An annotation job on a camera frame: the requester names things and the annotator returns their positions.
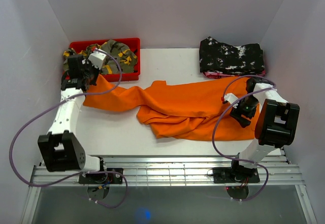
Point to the black white patterned trousers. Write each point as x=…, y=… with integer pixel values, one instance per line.
x=218, y=57

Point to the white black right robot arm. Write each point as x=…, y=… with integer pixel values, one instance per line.
x=275, y=127

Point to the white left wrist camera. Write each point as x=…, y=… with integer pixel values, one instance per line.
x=97, y=58

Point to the orange trousers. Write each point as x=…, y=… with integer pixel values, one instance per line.
x=186, y=111

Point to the aluminium frame rail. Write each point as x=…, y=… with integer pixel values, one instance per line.
x=197, y=171

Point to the pink folded trousers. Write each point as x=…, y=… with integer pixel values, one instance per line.
x=219, y=74

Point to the camouflage trousers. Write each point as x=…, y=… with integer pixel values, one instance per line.
x=120, y=51

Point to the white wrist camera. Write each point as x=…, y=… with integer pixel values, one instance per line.
x=97, y=58
x=232, y=101

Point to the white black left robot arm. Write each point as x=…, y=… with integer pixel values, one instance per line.
x=60, y=148

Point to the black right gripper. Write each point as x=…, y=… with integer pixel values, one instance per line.
x=236, y=113

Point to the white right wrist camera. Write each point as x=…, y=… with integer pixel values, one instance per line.
x=232, y=101

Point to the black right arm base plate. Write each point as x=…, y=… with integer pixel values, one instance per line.
x=230, y=175

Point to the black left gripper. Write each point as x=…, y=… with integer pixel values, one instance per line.
x=89, y=65

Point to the red plastic bin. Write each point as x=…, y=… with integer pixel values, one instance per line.
x=109, y=69

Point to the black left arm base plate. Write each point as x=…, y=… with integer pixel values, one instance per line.
x=103, y=178

